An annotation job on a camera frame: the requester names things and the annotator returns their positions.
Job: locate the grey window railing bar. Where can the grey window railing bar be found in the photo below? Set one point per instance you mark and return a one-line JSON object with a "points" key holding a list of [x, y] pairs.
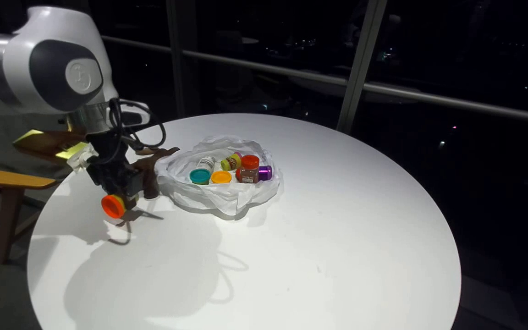
{"points": [[459, 103]]}

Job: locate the grey armchair with wooden armrests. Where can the grey armchair with wooden armrests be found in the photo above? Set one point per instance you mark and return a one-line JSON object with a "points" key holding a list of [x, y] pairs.
{"points": [[1, 178]]}

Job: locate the clear small jar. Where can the clear small jar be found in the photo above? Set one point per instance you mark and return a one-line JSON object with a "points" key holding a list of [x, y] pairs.
{"points": [[210, 164]]}

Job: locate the brown moose plush toy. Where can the brown moose plush toy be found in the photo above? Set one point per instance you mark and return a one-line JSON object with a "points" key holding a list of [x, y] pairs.
{"points": [[151, 175]]}

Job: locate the tub with teal lid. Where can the tub with teal lid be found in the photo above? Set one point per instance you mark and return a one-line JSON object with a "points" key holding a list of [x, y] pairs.
{"points": [[201, 177]]}

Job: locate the brown green wrist camera box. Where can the brown green wrist camera box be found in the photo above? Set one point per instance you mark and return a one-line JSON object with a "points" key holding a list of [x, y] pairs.
{"points": [[51, 147]]}

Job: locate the yellow tub with orange lid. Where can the yellow tub with orange lid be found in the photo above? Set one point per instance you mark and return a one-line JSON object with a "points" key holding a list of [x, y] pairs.
{"points": [[113, 208]]}

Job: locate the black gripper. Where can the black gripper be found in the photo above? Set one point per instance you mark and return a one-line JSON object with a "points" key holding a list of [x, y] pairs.
{"points": [[115, 166]]}

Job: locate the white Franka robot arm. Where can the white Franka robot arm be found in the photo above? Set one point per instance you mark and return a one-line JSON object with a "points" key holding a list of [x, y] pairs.
{"points": [[32, 67]]}

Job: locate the purple container with holed lid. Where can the purple container with holed lid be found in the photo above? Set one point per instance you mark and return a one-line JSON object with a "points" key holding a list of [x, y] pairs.
{"points": [[265, 173]]}

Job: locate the white plastic bag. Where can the white plastic bag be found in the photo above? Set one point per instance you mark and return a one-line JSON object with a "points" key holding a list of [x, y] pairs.
{"points": [[183, 186]]}

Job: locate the spice bottle with orange cap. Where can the spice bottle with orange cap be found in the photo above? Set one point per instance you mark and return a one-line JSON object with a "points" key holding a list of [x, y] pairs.
{"points": [[249, 166]]}

